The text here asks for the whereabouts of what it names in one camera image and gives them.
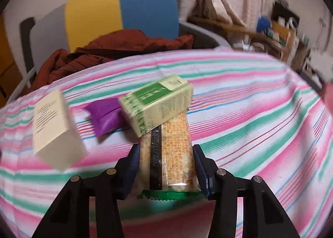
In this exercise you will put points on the cluttered wooden shelf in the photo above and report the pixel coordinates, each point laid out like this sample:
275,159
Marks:
281,38

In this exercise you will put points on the striped tablecloth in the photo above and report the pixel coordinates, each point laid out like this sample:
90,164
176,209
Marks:
247,97

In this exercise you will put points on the wooden wardrobe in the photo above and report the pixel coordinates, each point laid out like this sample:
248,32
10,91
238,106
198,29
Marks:
7,71

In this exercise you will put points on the grey yellow blue chair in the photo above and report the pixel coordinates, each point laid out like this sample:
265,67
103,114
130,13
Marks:
145,6

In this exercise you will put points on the cream box with text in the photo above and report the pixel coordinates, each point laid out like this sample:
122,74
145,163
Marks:
52,123

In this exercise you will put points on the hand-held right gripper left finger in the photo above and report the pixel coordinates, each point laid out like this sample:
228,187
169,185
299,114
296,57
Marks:
131,167

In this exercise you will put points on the green and cream box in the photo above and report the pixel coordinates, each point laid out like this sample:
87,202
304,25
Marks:
156,103

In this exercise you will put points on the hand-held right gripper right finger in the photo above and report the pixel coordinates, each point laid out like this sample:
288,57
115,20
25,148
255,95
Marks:
203,173

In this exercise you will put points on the black foam roll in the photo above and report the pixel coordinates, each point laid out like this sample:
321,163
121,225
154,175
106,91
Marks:
26,40

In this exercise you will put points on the purple packet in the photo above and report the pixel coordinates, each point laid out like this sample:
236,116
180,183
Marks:
104,116

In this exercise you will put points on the cereal snack bar packet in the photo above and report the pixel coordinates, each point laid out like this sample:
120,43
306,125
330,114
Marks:
177,149

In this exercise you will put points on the brown red jacket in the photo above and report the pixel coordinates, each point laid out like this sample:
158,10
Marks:
104,45

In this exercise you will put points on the blue round object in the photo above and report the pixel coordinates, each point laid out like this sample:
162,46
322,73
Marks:
263,24

